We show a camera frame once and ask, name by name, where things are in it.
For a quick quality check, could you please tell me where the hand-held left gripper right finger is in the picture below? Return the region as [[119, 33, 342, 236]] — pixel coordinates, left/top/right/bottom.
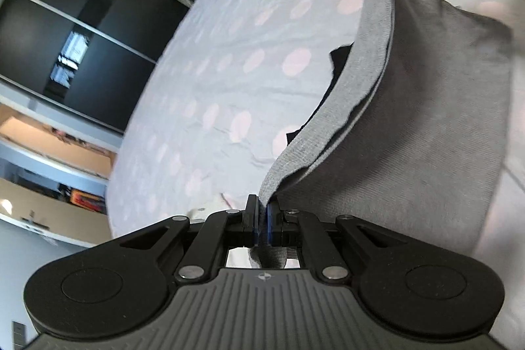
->
[[265, 199, 411, 286]]

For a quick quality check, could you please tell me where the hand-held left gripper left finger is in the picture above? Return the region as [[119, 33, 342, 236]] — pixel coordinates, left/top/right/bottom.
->
[[117, 193, 261, 286]]

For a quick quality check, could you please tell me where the grey shirt with black sleeves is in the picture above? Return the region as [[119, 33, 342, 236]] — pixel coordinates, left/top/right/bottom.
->
[[248, 0, 515, 269]]

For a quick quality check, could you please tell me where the orange stool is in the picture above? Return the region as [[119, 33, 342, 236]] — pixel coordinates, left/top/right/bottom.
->
[[70, 188, 107, 213]]

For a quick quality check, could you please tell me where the wooden door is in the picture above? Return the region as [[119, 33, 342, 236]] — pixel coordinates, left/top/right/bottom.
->
[[0, 116, 116, 179], [0, 178, 109, 248]]

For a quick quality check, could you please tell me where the black sliding wardrobe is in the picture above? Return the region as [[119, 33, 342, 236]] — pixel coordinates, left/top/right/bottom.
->
[[0, 0, 198, 135]]

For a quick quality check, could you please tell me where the metal door handle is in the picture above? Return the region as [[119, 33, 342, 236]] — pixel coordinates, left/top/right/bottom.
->
[[22, 213, 49, 233]]

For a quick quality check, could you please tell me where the grey wall switch panel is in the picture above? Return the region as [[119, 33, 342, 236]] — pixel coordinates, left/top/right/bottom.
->
[[11, 319, 26, 350]]

